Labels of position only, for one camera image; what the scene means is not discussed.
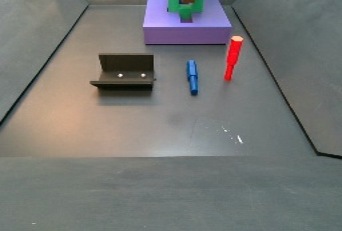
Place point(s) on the blue peg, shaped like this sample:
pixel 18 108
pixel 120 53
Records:
pixel 192 76

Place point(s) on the red peg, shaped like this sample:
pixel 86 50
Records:
pixel 232 55

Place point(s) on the purple base block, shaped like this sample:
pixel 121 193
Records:
pixel 163 29

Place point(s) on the green U-shaped block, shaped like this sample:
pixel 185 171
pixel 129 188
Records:
pixel 184 9

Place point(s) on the black angle bracket fixture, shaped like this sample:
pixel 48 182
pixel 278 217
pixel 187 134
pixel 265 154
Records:
pixel 125 71

